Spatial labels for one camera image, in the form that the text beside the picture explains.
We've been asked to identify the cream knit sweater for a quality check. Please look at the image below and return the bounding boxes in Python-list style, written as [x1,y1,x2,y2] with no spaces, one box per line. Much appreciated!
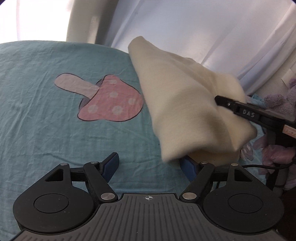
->
[128,37,257,166]

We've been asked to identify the purple plush toy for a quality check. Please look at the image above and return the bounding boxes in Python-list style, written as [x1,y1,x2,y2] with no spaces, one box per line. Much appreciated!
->
[264,78,295,121]

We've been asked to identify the teal mushroom print bedsheet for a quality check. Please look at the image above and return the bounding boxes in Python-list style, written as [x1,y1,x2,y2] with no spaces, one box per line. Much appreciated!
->
[0,40,276,235]

